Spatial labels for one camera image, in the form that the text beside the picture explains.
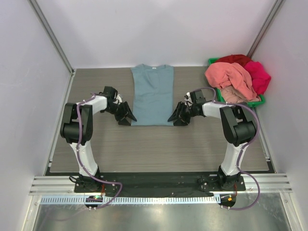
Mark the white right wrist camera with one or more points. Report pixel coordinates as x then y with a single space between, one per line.
188 99

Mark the aluminium front rail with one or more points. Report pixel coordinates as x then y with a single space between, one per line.
61 185

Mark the aluminium frame post right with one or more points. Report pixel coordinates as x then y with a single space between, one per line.
265 26

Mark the salmon pink t shirt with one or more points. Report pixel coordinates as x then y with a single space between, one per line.
220 75

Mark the aluminium frame post left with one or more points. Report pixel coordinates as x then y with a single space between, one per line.
49 31

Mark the slotted white cable duct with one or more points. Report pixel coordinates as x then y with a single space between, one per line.
95 200

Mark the green plastic bin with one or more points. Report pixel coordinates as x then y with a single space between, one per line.
220 98

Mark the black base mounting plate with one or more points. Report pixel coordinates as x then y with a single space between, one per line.
160 184

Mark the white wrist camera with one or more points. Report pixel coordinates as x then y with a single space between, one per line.
119 98
188 99

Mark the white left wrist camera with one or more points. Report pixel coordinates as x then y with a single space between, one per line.
119 98

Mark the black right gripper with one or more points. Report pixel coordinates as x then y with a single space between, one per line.
183 112

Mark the beige t shirt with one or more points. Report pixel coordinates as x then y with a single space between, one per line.
232 95

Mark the light blue t shirt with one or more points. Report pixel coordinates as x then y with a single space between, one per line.
153 95

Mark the aluminium frame post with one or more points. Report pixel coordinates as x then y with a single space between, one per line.
49 31
265 26

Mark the magenta t shirt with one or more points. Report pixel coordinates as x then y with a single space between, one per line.
260 77

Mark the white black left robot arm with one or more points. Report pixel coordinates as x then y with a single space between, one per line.
77 130

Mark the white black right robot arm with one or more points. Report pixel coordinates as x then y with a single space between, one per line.
240 127

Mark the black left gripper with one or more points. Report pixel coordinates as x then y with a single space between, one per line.
126 111

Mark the dark red t shirt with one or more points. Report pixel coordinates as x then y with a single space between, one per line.
235 58

